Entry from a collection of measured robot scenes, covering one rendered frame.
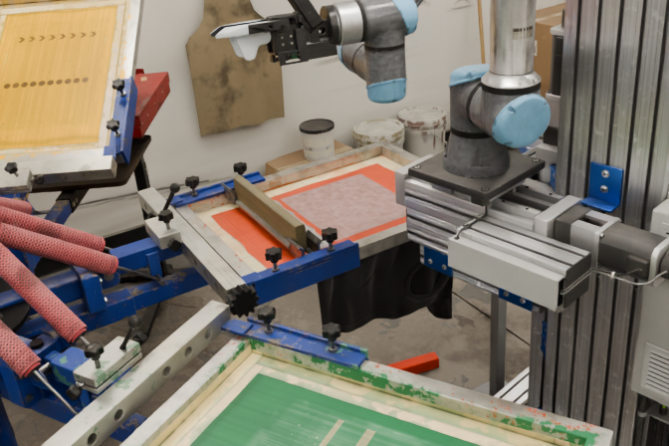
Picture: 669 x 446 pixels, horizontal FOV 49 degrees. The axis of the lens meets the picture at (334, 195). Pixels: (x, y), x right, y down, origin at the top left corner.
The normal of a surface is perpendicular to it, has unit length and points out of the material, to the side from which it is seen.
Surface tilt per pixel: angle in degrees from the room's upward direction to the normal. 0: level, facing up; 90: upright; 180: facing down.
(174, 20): 90
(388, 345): 0
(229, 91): 90
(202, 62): 88
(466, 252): 90
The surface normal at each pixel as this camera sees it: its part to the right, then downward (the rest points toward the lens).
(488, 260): -0.73, 0.35
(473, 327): -0.07, -0.90
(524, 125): 0.33, 0.50
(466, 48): 0.51, 0.33
